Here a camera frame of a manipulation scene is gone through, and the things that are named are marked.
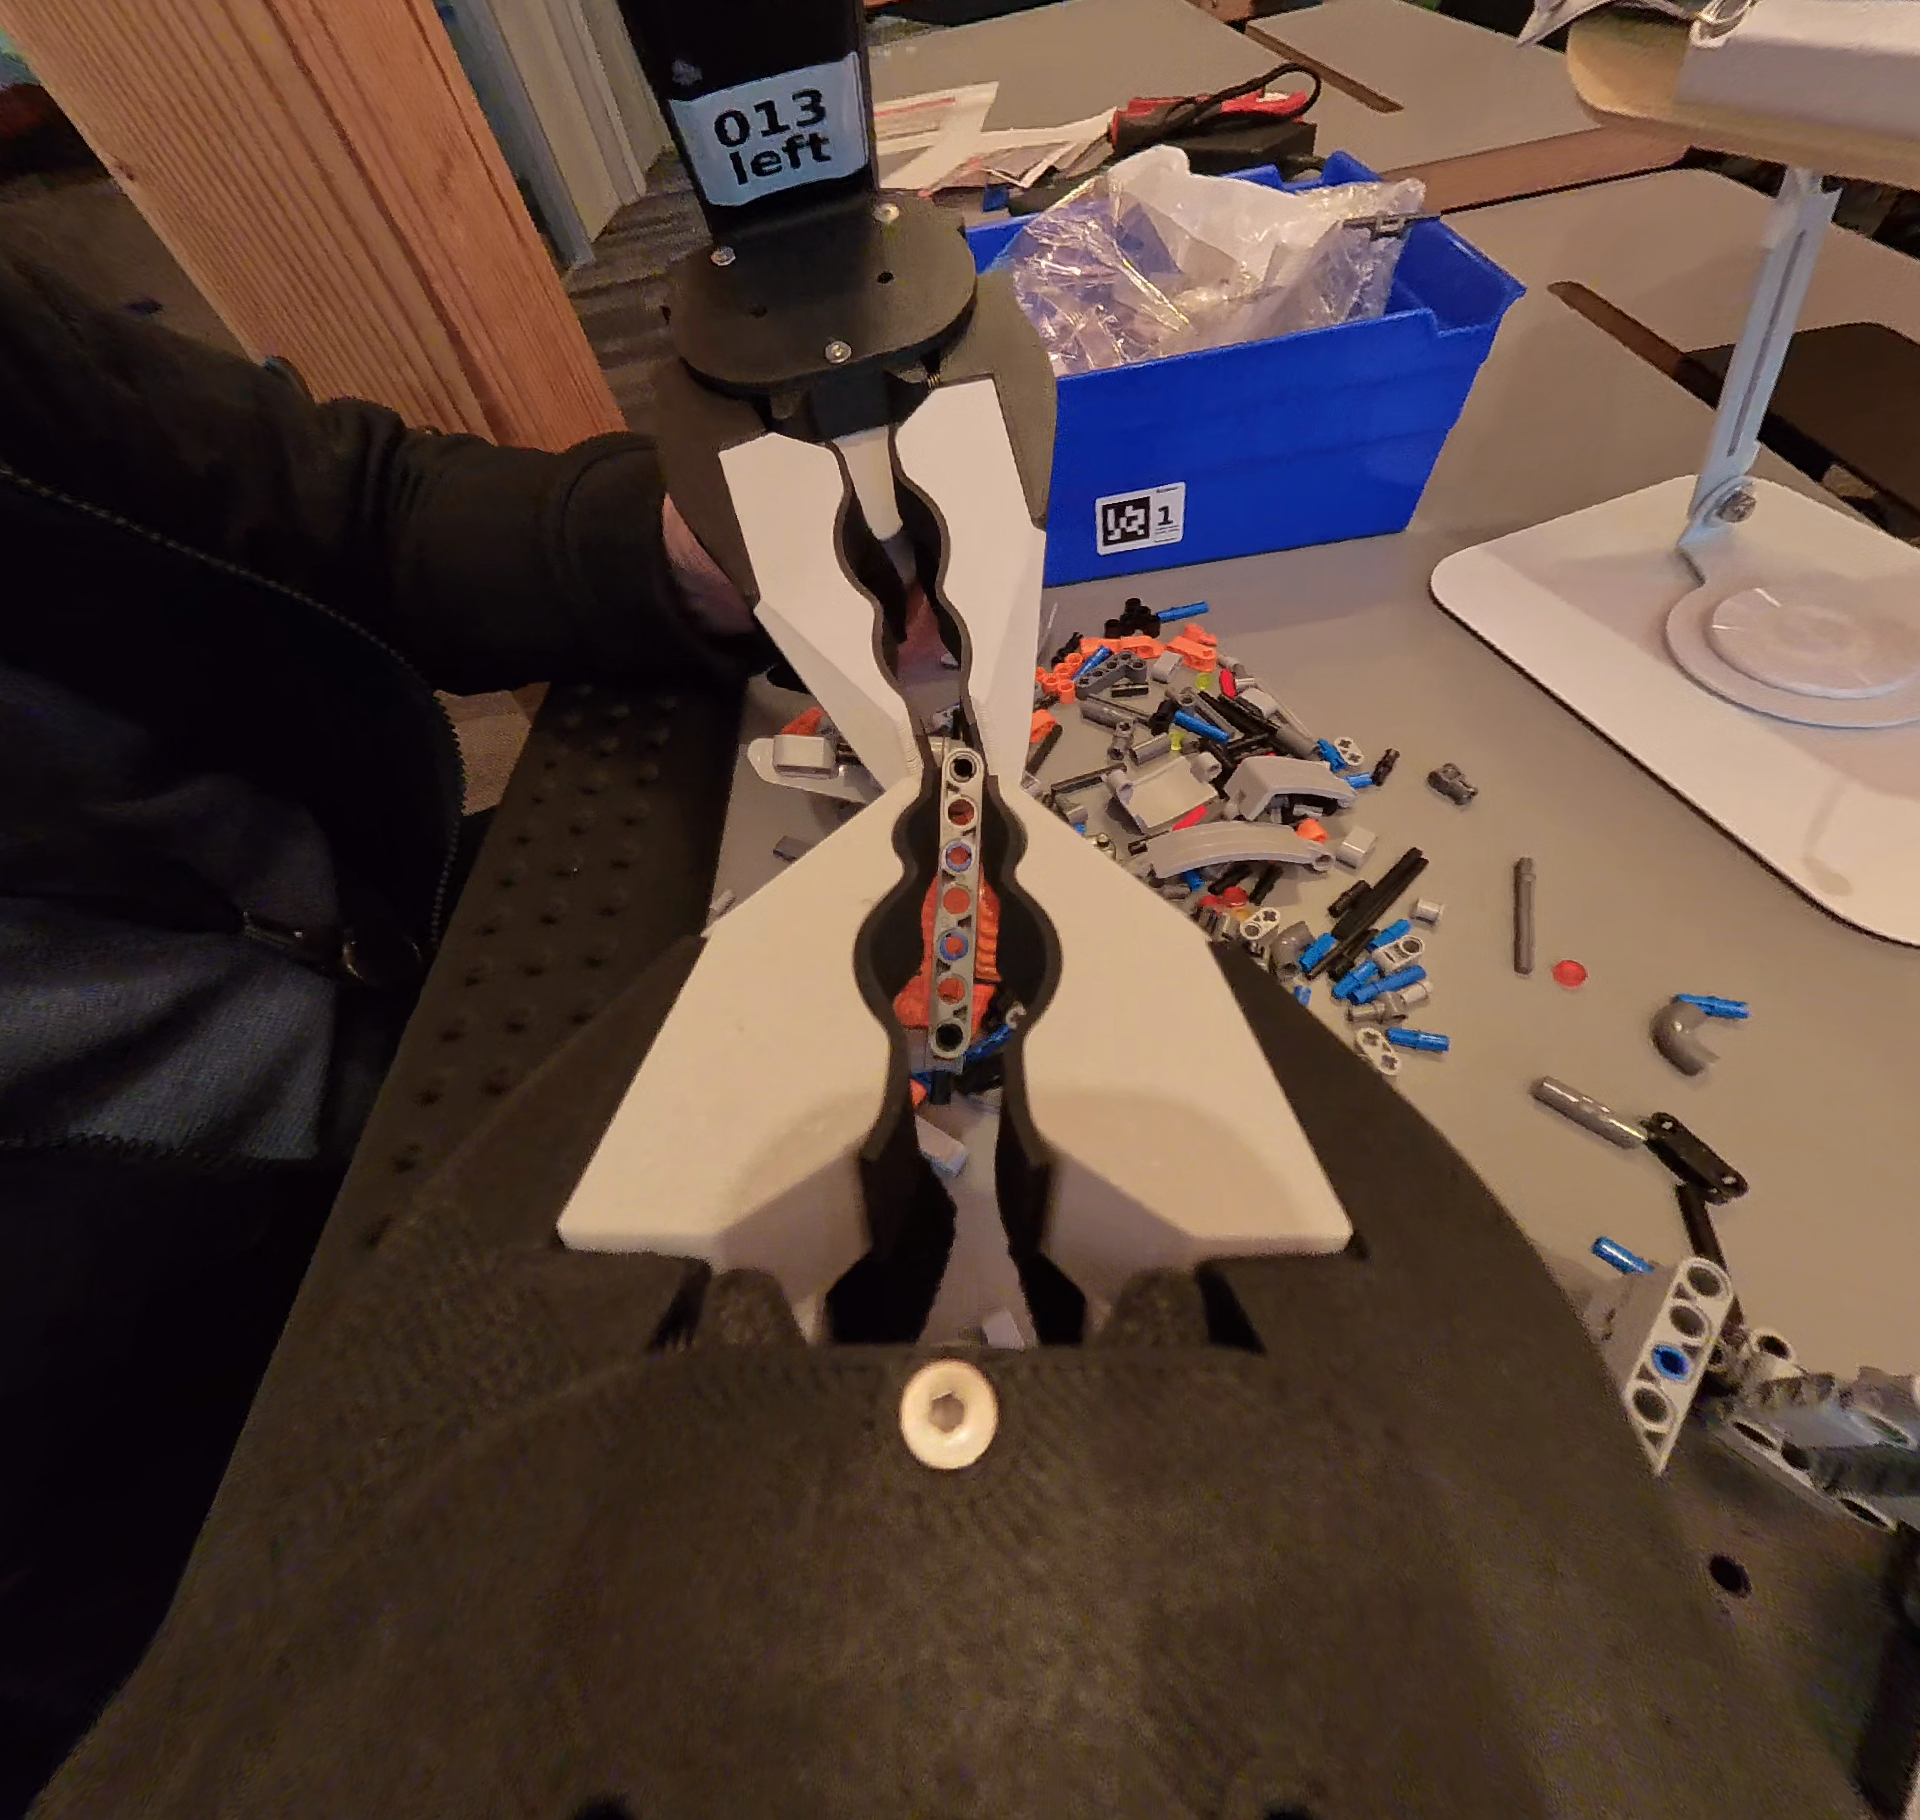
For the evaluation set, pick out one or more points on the person's left hand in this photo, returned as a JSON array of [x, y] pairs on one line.
[[707, 575]]

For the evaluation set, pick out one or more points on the pile of small building pieces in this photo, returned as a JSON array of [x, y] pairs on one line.
[[1201, 801]]

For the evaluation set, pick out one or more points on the red and black tool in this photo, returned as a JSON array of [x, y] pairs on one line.
[[1216, 117]]

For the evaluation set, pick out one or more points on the loose paper sheets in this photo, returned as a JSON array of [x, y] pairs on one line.
[[938, 134]]

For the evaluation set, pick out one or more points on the blue plastic bin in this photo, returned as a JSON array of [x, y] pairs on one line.
[[1321, 425]]

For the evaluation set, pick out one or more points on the person's left forearm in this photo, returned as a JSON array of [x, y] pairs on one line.
[[391, 531]]

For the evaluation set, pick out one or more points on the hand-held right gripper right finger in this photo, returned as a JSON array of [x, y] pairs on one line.
[[1185, 1102]]

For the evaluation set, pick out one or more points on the clear plastic bag with pieces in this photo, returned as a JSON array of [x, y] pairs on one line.
[[1201, 246]]

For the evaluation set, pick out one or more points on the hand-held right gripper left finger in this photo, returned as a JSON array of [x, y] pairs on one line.
[[738, 1102]]

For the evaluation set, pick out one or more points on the grey building kit robot assembly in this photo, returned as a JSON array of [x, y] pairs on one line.
[[1683, 1339]]

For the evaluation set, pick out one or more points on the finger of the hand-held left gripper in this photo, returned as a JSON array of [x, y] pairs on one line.
[[797, 547], [996, 517]]

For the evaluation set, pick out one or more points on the black perforated mat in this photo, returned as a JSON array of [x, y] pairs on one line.
[[571, 859]]

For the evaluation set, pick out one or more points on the orange and grey wing assembly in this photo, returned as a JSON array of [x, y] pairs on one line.
[[958, 859]]

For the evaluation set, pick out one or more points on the white booklet stand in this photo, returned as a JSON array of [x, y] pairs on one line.
[[1619, 620]]

